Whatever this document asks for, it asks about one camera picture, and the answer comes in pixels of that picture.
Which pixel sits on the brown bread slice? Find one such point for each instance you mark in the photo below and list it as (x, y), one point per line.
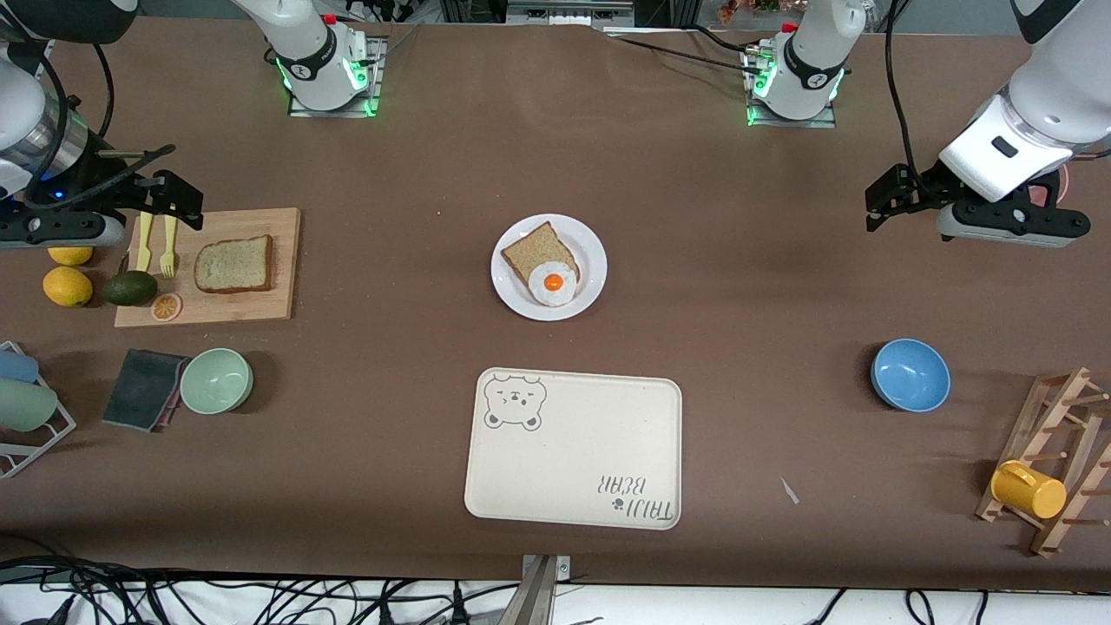
(234, 265)
(534, 252)

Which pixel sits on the white round plate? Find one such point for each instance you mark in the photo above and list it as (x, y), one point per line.
(512, 295)

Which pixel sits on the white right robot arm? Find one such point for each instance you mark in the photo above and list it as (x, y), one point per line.
(312, 61)

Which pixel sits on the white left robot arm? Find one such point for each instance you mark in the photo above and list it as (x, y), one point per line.
(1041, 104)

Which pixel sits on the yellow plastic knife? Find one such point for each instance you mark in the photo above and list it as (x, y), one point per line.
(144, 247)

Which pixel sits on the yellow plastic fork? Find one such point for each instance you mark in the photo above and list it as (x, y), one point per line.
(168, 260)

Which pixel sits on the yellow lemon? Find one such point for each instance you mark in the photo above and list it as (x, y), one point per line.
(68, 286)
(71, 257)

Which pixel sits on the dark green avocado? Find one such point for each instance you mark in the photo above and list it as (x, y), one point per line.
(131, 288)

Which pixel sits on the orange slice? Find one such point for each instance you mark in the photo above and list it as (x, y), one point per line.
(167, 307)

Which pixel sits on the pink disc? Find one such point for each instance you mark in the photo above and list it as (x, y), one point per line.
(1061, 184)

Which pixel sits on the wooden cutting board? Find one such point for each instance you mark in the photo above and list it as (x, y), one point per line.
(260, 308)

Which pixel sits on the blue bowl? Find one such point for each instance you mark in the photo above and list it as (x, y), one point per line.
(911, 375)

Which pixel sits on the pale green bowl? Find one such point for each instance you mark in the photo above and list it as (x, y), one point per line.
(216, 381)

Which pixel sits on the dark grey folded cloth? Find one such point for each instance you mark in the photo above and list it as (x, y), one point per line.
(143, 391)

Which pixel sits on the light blue cup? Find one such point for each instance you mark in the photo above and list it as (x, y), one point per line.
(17, 366)

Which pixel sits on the pale green cup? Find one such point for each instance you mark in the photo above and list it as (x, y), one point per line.
(26, 406)

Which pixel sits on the wooden mug rack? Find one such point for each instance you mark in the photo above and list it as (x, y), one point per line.
(1035, 434)

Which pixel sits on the grey paper scrap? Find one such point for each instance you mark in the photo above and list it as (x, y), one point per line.
(789, 490)

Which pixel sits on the yellow mug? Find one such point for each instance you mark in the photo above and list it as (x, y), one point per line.
(1033, 493)

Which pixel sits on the toy fried egg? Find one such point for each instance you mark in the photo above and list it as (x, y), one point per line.
(553, 282)

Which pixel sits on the cream bear print tray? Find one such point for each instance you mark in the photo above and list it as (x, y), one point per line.
(573, 469)

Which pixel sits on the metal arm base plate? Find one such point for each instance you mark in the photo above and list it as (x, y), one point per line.
(816, 123)
(376, 78)

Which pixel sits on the aluminium profile frame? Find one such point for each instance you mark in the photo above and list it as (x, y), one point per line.
(564, 10)

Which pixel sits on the grey metal clamp bracket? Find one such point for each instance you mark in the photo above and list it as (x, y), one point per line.
(538, 599)

